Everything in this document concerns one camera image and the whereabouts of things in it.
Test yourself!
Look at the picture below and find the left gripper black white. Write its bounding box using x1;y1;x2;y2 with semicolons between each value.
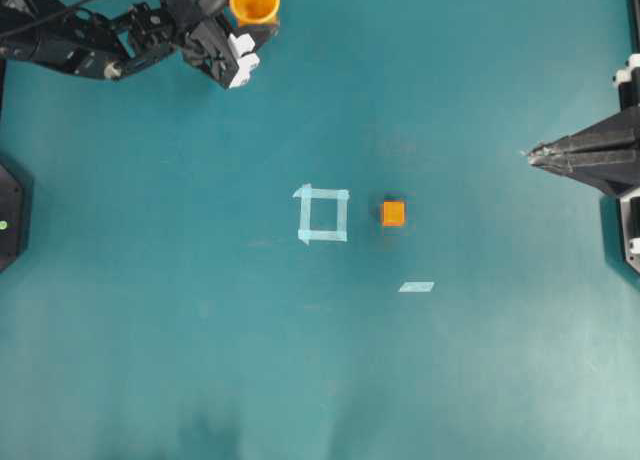
160;0;279;89

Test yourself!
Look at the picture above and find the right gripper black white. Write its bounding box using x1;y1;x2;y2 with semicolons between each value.
527;54;639;272

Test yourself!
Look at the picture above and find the orange plastic cup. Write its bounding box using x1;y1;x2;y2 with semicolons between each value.
229;0;281;26

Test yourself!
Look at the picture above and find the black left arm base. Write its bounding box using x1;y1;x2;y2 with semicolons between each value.
1;154;34;272

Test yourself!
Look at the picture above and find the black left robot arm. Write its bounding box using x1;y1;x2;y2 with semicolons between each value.
1;0;281;89

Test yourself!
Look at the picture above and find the orange cube block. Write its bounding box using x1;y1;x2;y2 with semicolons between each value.
380;195;407;228

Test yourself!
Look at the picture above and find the light blue tape square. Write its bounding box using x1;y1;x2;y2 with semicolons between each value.
292;183;350;245

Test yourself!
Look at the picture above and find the light blue tape strip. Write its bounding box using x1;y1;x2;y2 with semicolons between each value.
398;281;435;293

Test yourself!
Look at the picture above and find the black frame post right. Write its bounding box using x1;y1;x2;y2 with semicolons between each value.
626;0;639;55

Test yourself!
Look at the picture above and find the black frame post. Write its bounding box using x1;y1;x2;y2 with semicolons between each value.
626;0;639;55
0;0;16;154

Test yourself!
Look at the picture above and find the black frame post left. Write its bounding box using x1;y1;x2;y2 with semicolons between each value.
0;0;16;154

